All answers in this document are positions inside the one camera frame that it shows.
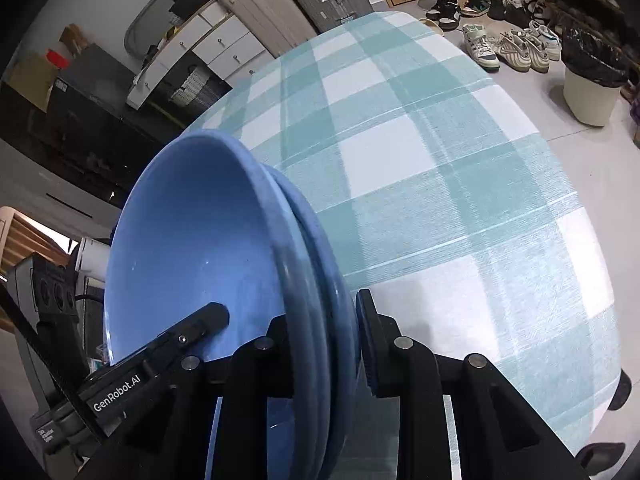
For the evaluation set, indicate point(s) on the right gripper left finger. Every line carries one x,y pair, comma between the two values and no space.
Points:
206,419

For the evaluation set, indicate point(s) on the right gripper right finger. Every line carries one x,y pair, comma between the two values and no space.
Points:
499,434

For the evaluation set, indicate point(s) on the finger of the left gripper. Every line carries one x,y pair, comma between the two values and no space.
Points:
196,329

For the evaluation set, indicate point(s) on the blue bowl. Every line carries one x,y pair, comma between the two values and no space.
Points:
206,222
340,323

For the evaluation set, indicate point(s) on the teal checked tablecloth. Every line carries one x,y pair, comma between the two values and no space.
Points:
440,196

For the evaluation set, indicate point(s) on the black refrigerator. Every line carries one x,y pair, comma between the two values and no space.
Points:
98,131

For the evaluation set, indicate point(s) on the woven laundry basket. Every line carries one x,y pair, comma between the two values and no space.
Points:
201,89

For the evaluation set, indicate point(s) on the white drawer desk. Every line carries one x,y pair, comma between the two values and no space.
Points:
218,38

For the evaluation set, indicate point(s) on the oval mirror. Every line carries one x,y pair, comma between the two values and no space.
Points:
148,28

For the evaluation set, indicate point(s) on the beige suitcase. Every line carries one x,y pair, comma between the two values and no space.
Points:
278,24

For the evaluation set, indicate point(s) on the white trash bin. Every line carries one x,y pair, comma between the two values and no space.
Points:
594,74

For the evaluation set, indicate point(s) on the wooden shoe rack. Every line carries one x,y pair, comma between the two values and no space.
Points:
605,19

